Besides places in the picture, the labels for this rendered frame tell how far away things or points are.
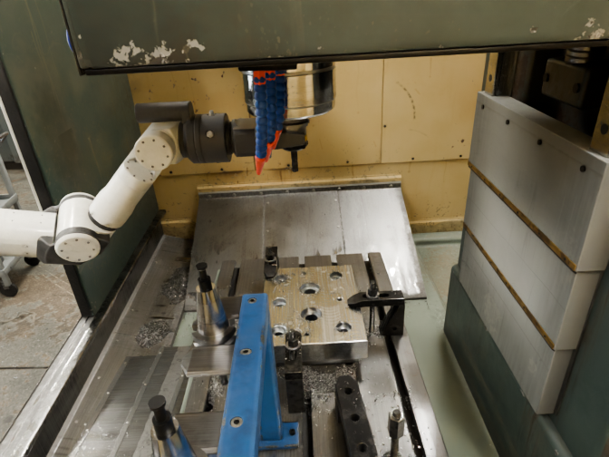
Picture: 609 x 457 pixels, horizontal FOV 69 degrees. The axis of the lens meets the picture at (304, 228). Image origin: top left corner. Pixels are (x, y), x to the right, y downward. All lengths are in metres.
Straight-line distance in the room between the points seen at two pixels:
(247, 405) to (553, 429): 0.66
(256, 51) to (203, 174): 1.53
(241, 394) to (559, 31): 0.51
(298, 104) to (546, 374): 0.65
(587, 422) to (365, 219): 1.18
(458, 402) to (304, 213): 0.95
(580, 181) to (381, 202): 1.25
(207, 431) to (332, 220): 1.40
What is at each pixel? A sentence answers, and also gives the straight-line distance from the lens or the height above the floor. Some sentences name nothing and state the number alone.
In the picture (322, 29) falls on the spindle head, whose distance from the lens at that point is 0.47.
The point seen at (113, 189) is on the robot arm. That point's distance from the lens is 0.90.
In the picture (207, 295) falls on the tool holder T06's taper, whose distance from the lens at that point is 0.61.
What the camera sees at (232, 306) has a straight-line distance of 0.70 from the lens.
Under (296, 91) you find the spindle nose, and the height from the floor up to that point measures 1.50.
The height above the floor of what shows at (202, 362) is 1.22.
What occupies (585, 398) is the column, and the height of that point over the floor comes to 1.01.
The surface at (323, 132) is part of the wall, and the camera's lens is 1.88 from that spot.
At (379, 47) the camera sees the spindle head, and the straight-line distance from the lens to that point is 0.48.
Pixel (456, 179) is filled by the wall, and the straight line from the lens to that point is 2.07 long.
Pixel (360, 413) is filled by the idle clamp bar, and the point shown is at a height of 0.96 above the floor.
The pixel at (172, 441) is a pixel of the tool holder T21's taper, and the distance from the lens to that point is 0.46.
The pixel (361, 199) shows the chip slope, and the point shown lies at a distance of 1.94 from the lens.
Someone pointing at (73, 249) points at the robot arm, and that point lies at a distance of 0.95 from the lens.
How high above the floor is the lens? 1.64
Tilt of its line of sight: 28 degrees down
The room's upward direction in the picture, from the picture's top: 3 degrees counter-clockwise
